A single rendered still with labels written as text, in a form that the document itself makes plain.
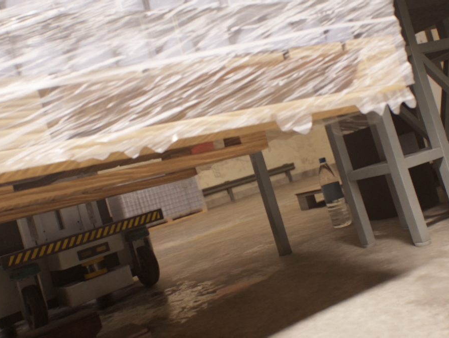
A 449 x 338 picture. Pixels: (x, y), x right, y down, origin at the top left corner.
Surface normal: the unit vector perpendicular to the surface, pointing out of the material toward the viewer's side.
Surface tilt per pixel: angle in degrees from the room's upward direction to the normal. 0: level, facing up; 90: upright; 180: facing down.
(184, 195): 92
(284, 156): 90
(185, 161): 90
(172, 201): 88
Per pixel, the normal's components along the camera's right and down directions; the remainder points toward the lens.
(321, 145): -0.84, 0.23
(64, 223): 0.53, -0.19
